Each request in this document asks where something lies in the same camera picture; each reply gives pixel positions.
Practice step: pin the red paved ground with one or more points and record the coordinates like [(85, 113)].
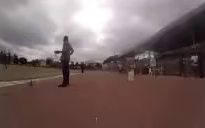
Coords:
[(116, 103)]

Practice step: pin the grass field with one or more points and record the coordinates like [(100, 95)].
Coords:
[(20, 71)]

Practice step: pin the large dark building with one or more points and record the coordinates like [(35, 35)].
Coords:
[(183, 43)]

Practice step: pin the pale kerb strip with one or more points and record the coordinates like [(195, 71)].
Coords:
[(20, 81)]

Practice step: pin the row of trees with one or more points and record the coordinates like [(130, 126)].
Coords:
[(10, 59)]

